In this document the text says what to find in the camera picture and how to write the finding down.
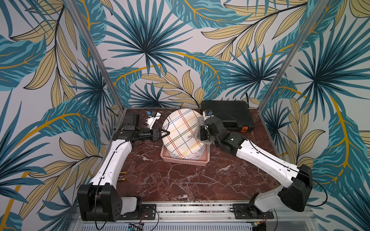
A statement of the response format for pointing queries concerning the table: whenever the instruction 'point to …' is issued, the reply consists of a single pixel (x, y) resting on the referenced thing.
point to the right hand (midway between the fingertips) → (201, 126)
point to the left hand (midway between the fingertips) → (168, 134)
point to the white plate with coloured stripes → (181, 123)
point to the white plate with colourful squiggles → (193, 156)
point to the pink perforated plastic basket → (203, 160)
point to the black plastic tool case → (235, 115)
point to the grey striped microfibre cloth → (197, 134)
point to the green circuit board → (132, 229)
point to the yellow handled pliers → (123, 179)
